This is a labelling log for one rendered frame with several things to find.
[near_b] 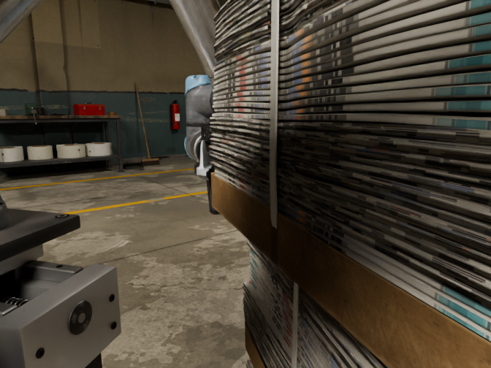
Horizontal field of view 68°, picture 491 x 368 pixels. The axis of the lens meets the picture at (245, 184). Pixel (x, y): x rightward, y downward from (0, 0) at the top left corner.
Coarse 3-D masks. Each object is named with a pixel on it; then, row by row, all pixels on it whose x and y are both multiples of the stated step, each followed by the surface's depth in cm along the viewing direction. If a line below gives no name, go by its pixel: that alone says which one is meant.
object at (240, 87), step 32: (256, 0) 30; (224, 32) 38; (256, 32) 30; (224, 64) 38; (256, 64) 30; (224, 96) 39; (256, 96) 31; (224, 128) 38; (256, 128) 30; (224, 160) 39; (256, 160) 31; (256, 192) 32
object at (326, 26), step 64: (320, 0) 21; (384, 0) 16; (448, 0) 13; (320, 64) 22; (384, 64) 16; (448, 64) 13; (320, 128) 21; (384, 128) 16; (448, 128) 13; (320, 192) 21; (384, 192) 16; (448, 192) 13; (384, 256) 17; (448, 256) 13
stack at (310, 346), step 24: (264, 264) 43; (264, 288) 45; (288, 288) 36; (264, 312) 44; (288, 312) 37; (312, 312) 31; (264, 336) 43; (288, 336) 38; (312, 336) 32; (336, 336) 26; (264, 360) 46; (288, 360) 36; (312, 360) 32; (336, 360) 26; (360, 360) 23
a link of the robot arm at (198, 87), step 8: (192, 80) 78; (200, 80) 78; (208, 80) 78; (192, 88) 79; (200, 88) 78; (208, 88) 76; (192, 96) 79; (200, 96) 77; (208, 96) 75; (192, 104) 79; (200, 104) 77; (208, 104) 75; (192, 112) 80; (200, 112) 79; (208, 112) 77; (192, 120) 80; (200, 120) 80; (208, 120) 80
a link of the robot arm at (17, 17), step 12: (0, 0) 51; (12, 0) 52; (24, 0) 54; (36, 0) 56; (0, 12) 51; (12, 12) 53; (24, 12) 55; (0, 24) 52; (12, 24) 54; (0, 36) 53
